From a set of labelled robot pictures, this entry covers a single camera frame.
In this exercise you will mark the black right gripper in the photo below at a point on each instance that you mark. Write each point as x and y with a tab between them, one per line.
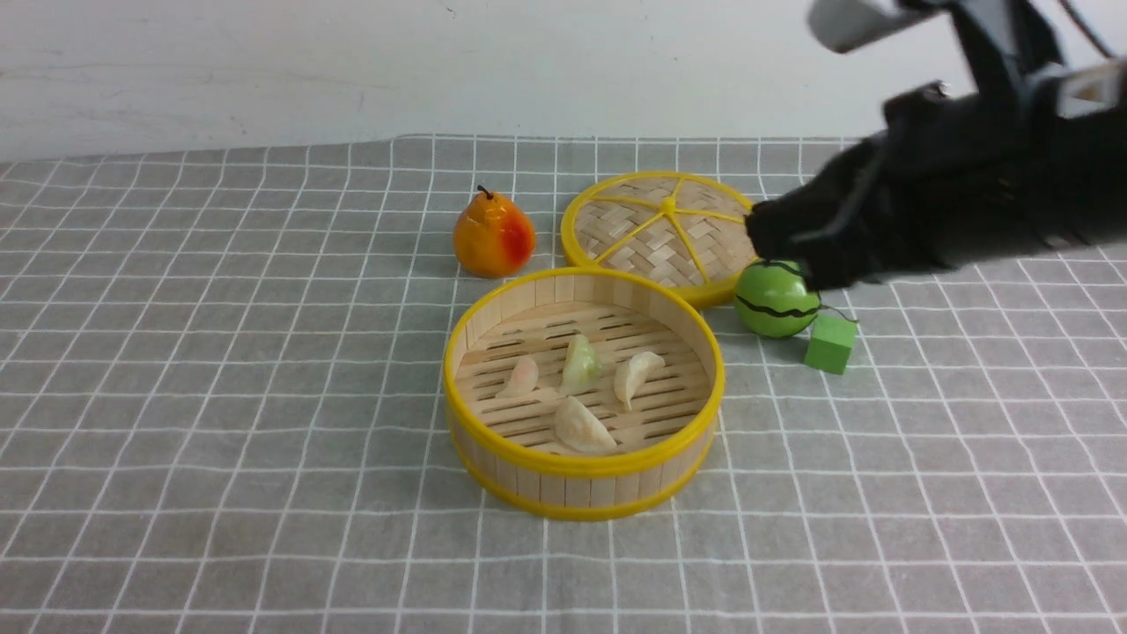
933	194

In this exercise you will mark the greenish white dumpling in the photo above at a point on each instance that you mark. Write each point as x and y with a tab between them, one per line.
582	368

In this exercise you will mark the white dumpling front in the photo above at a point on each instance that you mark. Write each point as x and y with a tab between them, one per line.
580	429

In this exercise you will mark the pinkish white dumpling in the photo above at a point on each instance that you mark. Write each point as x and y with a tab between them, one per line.
523	379

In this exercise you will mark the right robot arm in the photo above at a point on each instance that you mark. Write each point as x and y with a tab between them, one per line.
1009	46

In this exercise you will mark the woven bamboo steamer lid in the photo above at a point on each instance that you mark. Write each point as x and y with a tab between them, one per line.
681	231

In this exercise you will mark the yellow rimmed bamboo steamer tray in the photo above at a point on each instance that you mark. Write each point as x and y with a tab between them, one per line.
509	446

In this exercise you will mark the green cube block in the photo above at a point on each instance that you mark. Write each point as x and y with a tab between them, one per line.
831	343

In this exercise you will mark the green toy watermelon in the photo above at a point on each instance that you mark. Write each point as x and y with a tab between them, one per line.
772	299

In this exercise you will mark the orange toy pear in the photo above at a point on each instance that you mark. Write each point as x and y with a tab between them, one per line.
493	237

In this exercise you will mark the grey checked tablecloth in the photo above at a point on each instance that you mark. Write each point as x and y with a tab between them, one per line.
222	414

